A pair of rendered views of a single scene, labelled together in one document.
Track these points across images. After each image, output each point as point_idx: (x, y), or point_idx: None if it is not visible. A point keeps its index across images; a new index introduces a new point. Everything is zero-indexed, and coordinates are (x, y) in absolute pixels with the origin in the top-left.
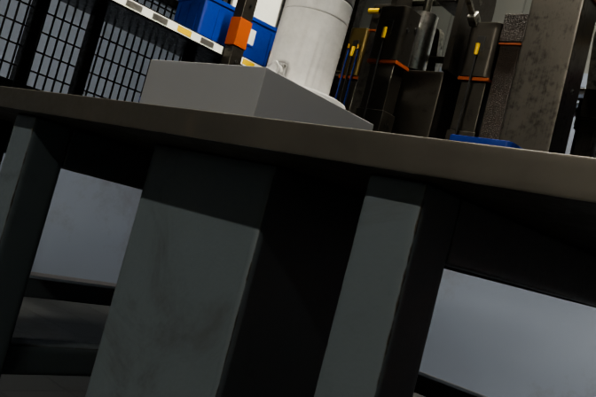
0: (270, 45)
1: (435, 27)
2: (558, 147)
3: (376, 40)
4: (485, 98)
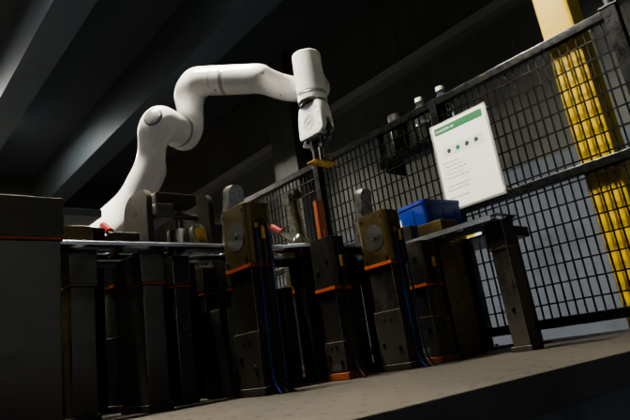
0: (416, 220)
1: (169, 240)
2: None
3: None
4: (105, 306)
